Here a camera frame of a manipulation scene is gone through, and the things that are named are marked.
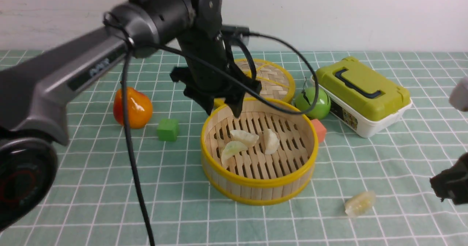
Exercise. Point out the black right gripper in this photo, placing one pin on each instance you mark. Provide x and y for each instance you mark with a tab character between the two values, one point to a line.
452	183

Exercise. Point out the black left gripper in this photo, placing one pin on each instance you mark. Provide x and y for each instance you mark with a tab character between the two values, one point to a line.
211	71

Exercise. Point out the pale green dumpling bottom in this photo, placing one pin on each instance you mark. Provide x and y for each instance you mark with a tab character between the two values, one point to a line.
230	150

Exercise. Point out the white dumpling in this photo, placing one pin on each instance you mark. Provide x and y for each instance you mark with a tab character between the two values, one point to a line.
271	141
247	138

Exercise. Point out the translucent green dumpling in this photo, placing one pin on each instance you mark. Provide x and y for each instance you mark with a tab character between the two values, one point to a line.
360	203

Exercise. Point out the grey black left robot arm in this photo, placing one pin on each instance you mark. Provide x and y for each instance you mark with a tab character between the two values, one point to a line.
35	93

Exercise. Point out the woven bamboo steamer lid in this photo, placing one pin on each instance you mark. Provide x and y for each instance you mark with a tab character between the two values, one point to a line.
276	81

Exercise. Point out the bamboo steamer tray yellow rim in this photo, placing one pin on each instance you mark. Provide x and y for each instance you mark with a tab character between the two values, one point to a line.
253	177

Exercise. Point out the green foam cube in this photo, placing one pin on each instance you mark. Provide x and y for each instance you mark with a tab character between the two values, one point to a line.
168	130

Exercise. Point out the green checkered tablecloth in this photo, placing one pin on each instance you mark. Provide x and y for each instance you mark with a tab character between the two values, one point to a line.
93	201

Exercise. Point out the orange red toy pear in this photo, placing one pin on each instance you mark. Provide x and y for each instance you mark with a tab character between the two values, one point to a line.
140	108

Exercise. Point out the orange foam cube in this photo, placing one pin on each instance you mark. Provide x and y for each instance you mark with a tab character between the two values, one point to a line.
320	130

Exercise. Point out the green lidded white box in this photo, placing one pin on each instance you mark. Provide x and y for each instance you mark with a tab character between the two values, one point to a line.
362	98

